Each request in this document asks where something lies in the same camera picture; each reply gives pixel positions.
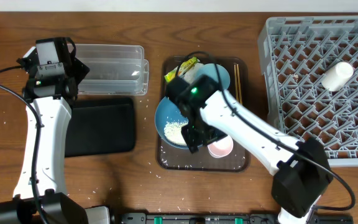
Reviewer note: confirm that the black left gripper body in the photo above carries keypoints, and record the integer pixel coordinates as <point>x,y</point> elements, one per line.
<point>77,72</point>

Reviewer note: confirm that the green yellow snack wrapper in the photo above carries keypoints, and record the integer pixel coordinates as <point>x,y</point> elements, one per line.
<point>181,70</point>

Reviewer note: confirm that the pile of white rice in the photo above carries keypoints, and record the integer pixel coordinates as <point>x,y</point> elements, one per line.
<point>172,132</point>

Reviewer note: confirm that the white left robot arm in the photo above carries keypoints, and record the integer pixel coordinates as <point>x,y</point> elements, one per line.
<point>40,195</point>

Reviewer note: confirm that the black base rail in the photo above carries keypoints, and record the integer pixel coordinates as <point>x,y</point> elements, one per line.
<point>142,218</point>

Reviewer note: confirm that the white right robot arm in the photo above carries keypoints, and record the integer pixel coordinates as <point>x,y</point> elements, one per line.
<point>300,169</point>

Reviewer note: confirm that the crumpled white napkin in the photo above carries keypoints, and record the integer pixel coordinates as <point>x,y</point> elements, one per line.
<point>191,75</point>

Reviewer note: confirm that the grey dishwasher rack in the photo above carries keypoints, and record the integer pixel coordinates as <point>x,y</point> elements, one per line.
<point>294,54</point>

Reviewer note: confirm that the black tray bin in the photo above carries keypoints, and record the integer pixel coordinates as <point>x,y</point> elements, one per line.
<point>104,126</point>

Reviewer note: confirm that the brown serving tray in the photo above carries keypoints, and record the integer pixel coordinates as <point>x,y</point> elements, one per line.
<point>238,160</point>

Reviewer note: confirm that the light blue bowl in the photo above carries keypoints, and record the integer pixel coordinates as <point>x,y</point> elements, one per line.
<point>210,70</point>

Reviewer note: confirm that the pink cup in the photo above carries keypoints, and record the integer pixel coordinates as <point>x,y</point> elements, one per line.
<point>221,148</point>

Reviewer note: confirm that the cream white cup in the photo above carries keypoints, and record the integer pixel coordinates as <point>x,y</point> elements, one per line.
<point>337,76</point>

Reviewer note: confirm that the clear plastic bin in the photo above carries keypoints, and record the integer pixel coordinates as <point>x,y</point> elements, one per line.
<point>114,69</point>

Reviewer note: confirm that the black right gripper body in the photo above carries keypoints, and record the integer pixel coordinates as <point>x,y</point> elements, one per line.
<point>202,130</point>

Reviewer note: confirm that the dark blue plate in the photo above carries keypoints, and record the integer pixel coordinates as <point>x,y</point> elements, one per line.
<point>166,112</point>

